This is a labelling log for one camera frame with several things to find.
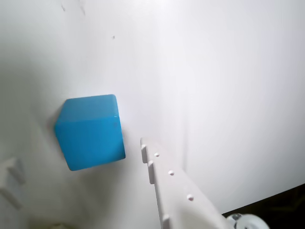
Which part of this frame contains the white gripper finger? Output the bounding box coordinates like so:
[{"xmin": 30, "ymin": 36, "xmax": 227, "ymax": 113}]
[
  {"xmin": 140, "ymin": 137, "xmax": 231, "ymax": 229},
  {"xmin": 0, "ymin": 156, "xmax": 27, "ymax": 211}
]

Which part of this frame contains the blue cube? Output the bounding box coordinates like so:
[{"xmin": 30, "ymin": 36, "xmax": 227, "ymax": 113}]
[{"xmin": 54, "ymin": 94, "xmax": 126, "ymax": 172}]

